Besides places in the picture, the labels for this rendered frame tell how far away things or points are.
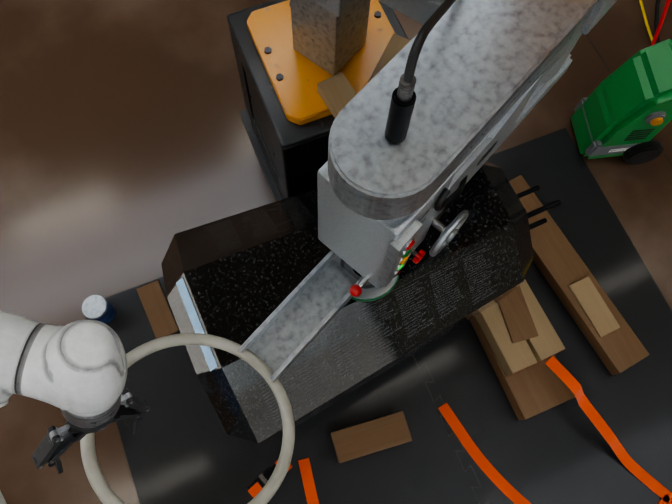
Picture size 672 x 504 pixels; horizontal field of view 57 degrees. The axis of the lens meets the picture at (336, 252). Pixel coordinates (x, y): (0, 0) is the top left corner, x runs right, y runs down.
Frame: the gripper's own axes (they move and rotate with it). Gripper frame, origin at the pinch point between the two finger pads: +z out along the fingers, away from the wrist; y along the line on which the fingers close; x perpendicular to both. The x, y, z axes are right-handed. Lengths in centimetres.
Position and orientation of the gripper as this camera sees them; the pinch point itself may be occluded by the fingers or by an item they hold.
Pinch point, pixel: (94, 444)
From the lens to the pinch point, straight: 127.3
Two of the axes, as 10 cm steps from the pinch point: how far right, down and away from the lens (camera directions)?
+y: 7.7, -3.6, 5.3
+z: -2.7, 5.6, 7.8
